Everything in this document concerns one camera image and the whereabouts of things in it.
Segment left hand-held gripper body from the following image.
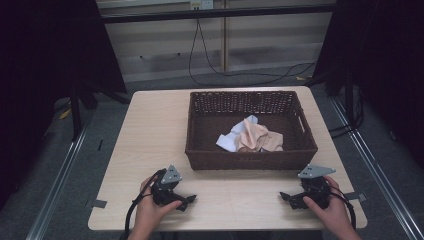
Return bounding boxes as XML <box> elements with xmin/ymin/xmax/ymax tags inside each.
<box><xmin>150</xmin><ymin>164</ymin><xmax>184</xmax><ymax>206</ymax></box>

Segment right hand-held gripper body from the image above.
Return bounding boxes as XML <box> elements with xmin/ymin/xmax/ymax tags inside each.
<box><xmin>297</xmin><ymin>164</ymin><xmax>337</xmax><ymax>210</ymax></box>

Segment person's left hand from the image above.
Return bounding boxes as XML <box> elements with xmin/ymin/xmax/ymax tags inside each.
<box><xmin>133</xmin><ymin>175</ymin><xmax>183</xmax><ymax>232</ymax></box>

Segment person's right hand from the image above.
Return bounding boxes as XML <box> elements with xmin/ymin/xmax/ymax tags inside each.
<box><xmin>302</xmin><ymin>175</ymin><xmax>355</xmax><ymax>235</ymax></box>

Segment grey tape piece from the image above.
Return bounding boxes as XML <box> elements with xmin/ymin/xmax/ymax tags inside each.
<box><xmin>85</xmin><ymin>198</ymin><xmax>108</xmax><ymax>210</ymax></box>
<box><xmin>343</xmin><ymin>191</ymin><xmax>367</xmax><ymax>202</ymax></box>

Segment beige cloth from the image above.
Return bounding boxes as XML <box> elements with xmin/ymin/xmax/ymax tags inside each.
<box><xmin>235</xmin><ymin>118</ymin><xmax>285</xmax><ymax>153</ymax></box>

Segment brown wicker basket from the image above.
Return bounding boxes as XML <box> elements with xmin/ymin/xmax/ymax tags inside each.
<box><xmin>184</xmin><ymin>90</ymin><xmax>319</xmax><ymax>172</ymax></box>

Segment white cloth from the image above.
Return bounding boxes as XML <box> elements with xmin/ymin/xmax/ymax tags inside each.
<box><xmin>215</xmin><ymin>114</ymin><xmax>259</xmax><ymax>153</ymax></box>

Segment black metal stand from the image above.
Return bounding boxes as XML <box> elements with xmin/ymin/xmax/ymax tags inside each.
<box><xmin>68</xmin><ymin>74</ymin><xmax>85</xmax><ymax>142</ymax></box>
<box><xmin>343</xmin><ymin>64</ymin><xmax>356</xmax><ymax>132</ymax></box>

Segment black curtain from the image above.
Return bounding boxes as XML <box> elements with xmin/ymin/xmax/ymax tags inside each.
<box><xmin>305</xmin><ymin>0</ymin><xmax>424</xmax><ymax>169</ymax></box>
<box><xmin>0</xmin><ymin>0</ymin><xmax>128</xmax><ymax>212</ymax></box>

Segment black horizontal bar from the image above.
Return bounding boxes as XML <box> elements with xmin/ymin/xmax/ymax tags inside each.
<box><xmin>99</xmin><ymin>3</ymin><xmax>338</xmax><ymax>25</ymax></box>

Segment white power outlet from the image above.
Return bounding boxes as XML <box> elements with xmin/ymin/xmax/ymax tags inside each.
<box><xmin>189</xmin><ymin>0</ymin><xmax>215</xmax><ymax>11</ymax></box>

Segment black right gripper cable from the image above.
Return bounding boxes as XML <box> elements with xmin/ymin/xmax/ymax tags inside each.
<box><xmin>329</xmin><ymin>185</ymin><xmax>358</xmax><ymax>232</ymax></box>

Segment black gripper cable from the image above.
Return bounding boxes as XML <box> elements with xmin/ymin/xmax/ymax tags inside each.
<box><xmin>329</xmin><ymin>185</ymin><xmax>358</xmax><ymax>232</ymax></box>
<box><xmin>123</xmin><ymin>169</ymin><xmax>164</xmax><ymax>240</ymax></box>

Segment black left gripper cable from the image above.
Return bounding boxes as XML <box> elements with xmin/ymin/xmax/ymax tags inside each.
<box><xmin>123</xmin><ymin>169</ymin><xmax>164</xmax><ymax>240</ymax></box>

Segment metal floor rail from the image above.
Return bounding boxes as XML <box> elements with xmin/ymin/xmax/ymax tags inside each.
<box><xmin>25</xmin><ymin>108</ymin><xmax>97</xmax><ymax>240</ymax></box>
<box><xmin>329</xmin><ymin>95</ymin><xmax>424</xmax><ymax>240</ymax></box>

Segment black floor cables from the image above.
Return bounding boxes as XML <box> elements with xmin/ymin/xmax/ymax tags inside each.
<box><xmin>327</xmin><ymin>87</ymin><xmax>365</xmax><ymax>140</ymax></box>

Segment black wall cable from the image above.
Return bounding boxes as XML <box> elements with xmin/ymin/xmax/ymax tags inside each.
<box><xmin>197</xmin><ymin>18</ymin><xmax>317</xmax><ymax>78</ymax></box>
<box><xmin>187</xmin><ymin>18</ymin><xmax>318</xmax><ymax>87</ymax></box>

